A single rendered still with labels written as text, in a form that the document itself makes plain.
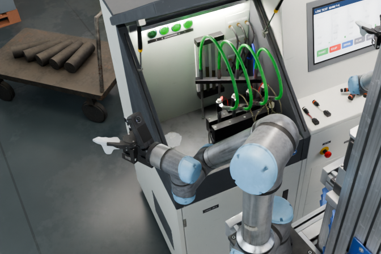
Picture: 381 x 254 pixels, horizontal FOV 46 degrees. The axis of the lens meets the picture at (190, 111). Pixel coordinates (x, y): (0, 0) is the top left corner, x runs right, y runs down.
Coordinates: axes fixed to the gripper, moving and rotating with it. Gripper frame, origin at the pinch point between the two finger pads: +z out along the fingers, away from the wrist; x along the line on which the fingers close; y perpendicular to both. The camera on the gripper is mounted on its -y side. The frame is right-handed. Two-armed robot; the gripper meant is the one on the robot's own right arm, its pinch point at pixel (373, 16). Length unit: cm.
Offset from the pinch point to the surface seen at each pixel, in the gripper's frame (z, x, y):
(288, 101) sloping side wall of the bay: -6, -39, 34
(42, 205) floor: 31, -204, 119
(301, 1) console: 17.4, -25.8, -3.5
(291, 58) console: 9.5, -33.4, 20.6
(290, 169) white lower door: -21, -44, 65
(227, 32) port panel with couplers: 27, -61, 10
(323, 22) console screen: 17.9, -15.8, 10.3
